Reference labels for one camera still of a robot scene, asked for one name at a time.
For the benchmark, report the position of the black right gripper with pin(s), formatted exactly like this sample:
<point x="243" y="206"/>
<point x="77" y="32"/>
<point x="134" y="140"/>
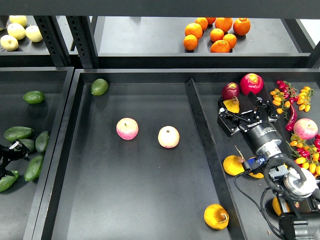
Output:
<point x="261" y="136"/>

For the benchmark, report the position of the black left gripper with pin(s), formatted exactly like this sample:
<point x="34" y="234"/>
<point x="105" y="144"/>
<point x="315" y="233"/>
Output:
<point x="15" y="152"/>

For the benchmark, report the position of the green avocado tray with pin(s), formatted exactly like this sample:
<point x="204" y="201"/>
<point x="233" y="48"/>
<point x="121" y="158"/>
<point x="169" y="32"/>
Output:
<point x="34" y="168"/>

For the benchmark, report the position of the yellow pear tray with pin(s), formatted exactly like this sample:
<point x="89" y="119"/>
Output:
<point x="216" y="217"/>

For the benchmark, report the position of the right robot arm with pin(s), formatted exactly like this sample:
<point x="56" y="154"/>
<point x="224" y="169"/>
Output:
<point x="296" y="189"/>

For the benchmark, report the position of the yellow pear near onion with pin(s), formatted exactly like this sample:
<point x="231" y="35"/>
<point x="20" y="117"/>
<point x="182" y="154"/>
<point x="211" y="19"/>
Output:
<point x="232" y="105"/>

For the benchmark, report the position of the yellow pear left row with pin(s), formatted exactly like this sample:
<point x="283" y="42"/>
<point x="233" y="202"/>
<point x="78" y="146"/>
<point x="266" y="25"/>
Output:
<point x="232" y="165"/>

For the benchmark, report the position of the yellow pear row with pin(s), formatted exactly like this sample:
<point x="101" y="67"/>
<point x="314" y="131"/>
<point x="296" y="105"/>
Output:
<point x="232" y="165"/>
<point x="257" y="176"/>

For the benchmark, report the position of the yellow pear middle row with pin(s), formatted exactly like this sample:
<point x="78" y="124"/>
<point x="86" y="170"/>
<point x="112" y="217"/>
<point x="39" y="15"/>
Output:
<point x="257" y="176"/>

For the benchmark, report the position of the round avocado left tray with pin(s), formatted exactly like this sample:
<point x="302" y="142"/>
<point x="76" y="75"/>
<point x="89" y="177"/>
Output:
<point x="34" y="97"/>

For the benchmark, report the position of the yellow pear lower right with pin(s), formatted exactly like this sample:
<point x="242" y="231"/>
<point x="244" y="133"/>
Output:
<point x="276" y="206"/>

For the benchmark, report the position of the purple red onion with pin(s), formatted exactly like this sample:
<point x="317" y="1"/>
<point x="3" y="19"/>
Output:
<point x="230" y="90"/>

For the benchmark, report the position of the big red apple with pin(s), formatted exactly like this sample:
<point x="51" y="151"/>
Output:
<point x="251" y="82"/>

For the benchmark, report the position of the upper cherry tomato bunch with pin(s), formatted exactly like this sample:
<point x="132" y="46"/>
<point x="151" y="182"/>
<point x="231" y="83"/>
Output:
<point x="285" y="96"/>

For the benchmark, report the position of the cherry tomato bunch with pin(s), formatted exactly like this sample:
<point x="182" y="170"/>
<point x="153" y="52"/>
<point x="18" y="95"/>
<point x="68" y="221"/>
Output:
<point x="285" y="96"/>
<point x="306" y="153"/>

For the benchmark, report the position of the red chili pepper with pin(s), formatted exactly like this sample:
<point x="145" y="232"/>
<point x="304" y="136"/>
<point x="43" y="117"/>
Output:
<point x="292" y="119"/>

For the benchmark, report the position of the black left tray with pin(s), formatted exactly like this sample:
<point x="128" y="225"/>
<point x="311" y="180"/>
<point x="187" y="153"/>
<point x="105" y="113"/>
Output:
<point x="20" y="204"/>

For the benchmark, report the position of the black tray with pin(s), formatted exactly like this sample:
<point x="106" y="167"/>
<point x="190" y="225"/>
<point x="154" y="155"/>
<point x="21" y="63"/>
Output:
<point x="102" y="187"/>
<point x="20" y="204"/>

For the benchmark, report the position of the pink apple right tray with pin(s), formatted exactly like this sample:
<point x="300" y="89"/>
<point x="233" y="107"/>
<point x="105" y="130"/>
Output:
<point x="305" y="128"/>

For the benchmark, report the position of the lower cherry tomato bunch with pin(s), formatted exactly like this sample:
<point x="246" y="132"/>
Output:
<point x="306" y="153"/>

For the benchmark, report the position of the orange centre right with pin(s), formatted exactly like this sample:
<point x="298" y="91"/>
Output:
<point x="231" y="39"/>

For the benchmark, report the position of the pale pink apple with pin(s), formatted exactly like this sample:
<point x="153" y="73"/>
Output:
<point x="168" y="137"/>

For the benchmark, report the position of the orange right with stem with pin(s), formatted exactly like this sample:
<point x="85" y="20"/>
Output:
<point x="241" y="26"/>

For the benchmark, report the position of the orange front left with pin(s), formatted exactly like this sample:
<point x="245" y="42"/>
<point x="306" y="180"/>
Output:
<point x="190" y="42"/>

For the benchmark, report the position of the orange back centre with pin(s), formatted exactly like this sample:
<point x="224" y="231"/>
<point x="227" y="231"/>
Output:
<point x="224" y="23"/>

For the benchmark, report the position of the orange upper left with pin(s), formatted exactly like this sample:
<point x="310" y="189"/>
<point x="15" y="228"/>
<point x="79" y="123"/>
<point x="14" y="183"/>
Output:
<point x="194" y="29"/>

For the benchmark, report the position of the orange back small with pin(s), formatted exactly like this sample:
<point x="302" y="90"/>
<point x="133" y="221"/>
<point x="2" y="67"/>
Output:
<point x="203" y="22"/>

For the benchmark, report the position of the black tray divider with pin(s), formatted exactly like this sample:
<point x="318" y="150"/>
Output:
<point x="222" y="187"/>

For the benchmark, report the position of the black centre tray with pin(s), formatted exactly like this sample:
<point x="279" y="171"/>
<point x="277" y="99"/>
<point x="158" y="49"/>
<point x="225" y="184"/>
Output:
<point x="102" y="187"/>

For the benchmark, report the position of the yellow apple shelf front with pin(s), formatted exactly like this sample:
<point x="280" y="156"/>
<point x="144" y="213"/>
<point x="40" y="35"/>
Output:
<point x="9" y="43"/>

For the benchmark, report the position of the pink red apple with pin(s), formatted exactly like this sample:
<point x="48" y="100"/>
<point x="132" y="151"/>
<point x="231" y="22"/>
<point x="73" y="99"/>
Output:
<point x="127" y="128"/>

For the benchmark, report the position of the yellow apple shelf right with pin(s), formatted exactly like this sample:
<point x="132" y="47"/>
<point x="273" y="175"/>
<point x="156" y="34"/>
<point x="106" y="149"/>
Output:
<point x="33" y="33"/>

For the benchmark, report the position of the black shelf post left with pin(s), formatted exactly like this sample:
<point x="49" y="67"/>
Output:
<point x="53" y="39"/>

